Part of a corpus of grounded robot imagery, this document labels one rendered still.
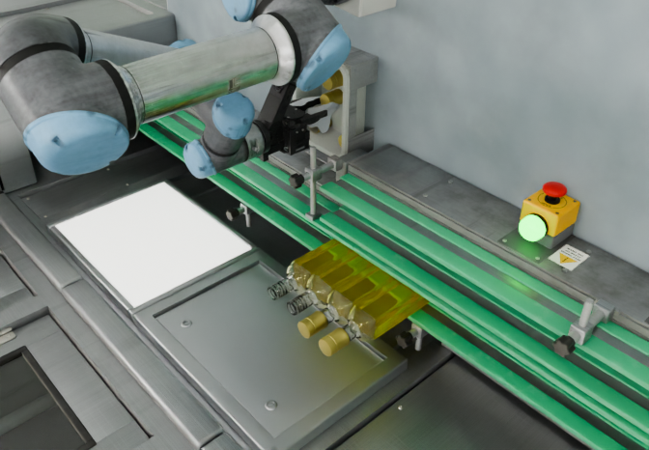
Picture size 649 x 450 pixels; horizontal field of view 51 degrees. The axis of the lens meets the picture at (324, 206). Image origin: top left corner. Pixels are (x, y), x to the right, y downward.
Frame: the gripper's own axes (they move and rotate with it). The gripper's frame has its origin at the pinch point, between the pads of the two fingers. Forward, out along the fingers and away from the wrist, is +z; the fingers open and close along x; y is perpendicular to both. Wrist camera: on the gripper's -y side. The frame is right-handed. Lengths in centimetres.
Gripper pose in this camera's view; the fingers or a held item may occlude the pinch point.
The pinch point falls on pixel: (327, 100)
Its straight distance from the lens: 150.7
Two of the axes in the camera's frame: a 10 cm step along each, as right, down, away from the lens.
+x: 6.7, 4.0, -6.3
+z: 7.4, -3.7, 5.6
